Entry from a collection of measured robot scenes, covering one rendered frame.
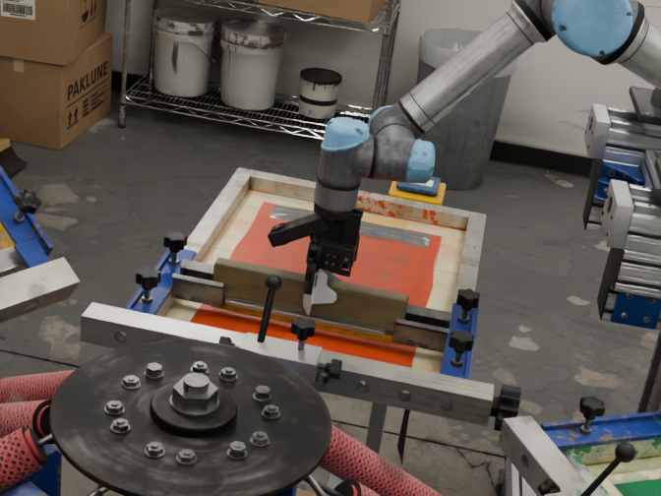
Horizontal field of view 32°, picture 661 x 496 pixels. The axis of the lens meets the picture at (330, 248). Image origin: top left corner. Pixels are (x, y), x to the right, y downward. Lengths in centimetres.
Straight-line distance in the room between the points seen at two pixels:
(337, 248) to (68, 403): 86
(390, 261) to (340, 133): 56
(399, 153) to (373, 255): 52
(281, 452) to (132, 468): 15
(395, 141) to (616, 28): 40
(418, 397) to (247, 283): 42
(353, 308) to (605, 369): 221
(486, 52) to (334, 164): 34
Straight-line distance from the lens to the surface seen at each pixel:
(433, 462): 351
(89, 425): 122
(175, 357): 134
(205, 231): 238
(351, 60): 580
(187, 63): 559
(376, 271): 238
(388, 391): 187
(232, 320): 213
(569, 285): 473
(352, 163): 195
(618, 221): 226
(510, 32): 206
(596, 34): 192
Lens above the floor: 201
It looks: 26 degrees down
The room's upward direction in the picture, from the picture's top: 8 degrees clockwise
